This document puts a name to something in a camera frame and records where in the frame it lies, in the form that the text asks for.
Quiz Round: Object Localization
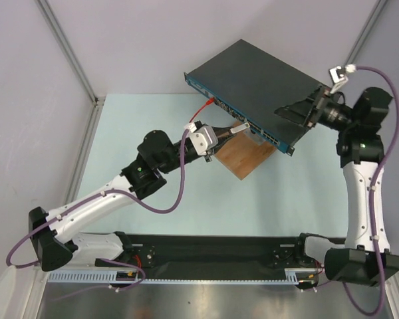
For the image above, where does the silver SFP module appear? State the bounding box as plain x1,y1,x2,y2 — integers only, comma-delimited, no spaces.
229,122,250,135

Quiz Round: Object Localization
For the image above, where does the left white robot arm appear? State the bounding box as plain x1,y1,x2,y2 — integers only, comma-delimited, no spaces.
29,121,235,272

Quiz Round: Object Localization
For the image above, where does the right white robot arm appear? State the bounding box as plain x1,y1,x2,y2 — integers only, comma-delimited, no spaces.
275,87,399,286

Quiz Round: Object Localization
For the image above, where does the wooden board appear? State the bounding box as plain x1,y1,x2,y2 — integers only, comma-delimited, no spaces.
215,131,277,180

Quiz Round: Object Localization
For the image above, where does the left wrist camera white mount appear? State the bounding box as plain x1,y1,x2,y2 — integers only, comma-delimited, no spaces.
184,121,211,156

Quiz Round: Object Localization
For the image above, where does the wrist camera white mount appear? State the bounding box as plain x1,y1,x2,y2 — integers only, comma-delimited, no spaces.
184,121,211,156
329,64,356,94

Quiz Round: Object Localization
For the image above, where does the red ethernet cable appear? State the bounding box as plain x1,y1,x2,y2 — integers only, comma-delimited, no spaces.
188,96,217,124

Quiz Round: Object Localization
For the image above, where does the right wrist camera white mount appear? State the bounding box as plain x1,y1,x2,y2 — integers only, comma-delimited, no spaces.
329,64,356,94

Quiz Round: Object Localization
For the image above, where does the black network switch blue front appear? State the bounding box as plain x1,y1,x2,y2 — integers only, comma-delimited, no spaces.
184,39,324,156

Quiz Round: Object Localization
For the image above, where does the right aluminium frame post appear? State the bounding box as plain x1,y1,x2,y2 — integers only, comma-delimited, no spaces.
344,0,389,64

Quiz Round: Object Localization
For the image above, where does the aluminium frame post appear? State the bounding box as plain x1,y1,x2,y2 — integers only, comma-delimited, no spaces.
344,0,389,64
33,0,104,107

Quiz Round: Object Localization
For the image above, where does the slotted cable duct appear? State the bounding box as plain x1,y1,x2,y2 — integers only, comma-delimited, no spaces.
47,268,318,286

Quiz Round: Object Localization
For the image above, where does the left aluminium frame post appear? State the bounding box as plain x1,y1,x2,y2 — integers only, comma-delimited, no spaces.
33,0,104,107

